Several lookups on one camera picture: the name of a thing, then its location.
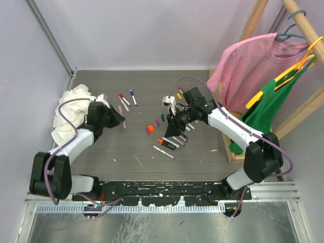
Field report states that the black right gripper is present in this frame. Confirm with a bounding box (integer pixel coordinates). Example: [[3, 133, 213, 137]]
[[165, 106, 196, 138]]

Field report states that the pink barcode labelled pen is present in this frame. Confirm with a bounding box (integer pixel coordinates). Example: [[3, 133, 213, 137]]
[[118, 105, 127, 129]]

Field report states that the orange capped black highlighter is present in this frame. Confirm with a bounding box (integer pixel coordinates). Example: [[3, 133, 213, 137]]
[[158, 139, 176, 150]]

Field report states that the orange highlighter cap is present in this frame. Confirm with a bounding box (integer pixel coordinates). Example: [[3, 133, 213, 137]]
[[148, 125, 154, 133]]

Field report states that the red capped white marker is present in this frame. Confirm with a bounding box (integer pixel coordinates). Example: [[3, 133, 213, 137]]
[[119, 93, 131, 106]]

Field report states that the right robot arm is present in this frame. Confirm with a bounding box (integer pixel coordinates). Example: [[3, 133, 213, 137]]
[[162, 87, 283, 199]]

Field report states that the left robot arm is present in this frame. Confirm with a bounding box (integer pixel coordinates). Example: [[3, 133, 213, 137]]
[[29, 101, 125, 204]]

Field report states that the blue capped white marker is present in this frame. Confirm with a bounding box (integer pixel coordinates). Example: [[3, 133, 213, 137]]
[[130, 90, 138, 106]]

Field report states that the white crumpled cloth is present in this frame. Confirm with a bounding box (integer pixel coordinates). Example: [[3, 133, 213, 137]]
[[51, 84, 95, 146]]

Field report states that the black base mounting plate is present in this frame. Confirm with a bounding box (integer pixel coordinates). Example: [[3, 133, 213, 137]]
[[83, 181, 252, 207]]

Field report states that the green tank top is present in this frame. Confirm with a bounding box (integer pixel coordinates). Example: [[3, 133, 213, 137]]
[[229, 54, 319, 154]]

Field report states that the pink t-shirt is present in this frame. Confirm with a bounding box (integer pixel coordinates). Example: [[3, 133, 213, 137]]
[[207, 33, 309, 113]]

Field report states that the grey-blue clothes hanger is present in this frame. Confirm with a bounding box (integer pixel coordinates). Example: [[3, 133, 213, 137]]
[[275, 10, 307, 43]]

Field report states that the yellow clothes hanger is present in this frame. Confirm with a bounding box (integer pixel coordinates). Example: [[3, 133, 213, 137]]
[[246, 36, 324, 109]]

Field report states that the wooden hanging rod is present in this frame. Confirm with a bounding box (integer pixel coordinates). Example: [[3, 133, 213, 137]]
[[281, 0, 323, 65]]

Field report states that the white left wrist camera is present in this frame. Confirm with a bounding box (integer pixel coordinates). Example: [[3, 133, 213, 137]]
[[96, 94, 110, 109]]

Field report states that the white slotted cable duct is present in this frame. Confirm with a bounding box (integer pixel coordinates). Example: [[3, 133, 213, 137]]
[[35, 204, 225, 214]]

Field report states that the wooden clothes rack frame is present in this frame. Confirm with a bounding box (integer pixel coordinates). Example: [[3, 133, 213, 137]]
[[209, 0, 324, 164]]

